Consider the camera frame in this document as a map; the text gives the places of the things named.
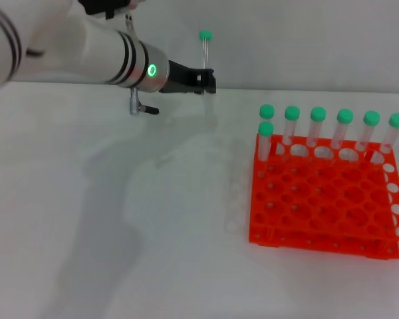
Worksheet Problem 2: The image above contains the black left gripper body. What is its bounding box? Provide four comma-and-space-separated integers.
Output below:
158, 59, 197, 94

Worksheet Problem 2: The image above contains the clear test tube green cap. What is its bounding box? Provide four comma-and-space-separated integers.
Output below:
259, 104, 277, 147
354, 110, 381, 160
281, 105, 301, 156
257, 121, 275, 179
329, 108, 354, 158
305, 106, 327, 156
198, 29, 218, 127
378, 112, 399, 164

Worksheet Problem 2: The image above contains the orange plastic test tube rack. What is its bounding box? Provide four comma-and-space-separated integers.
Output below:
247, 134, 399, 260

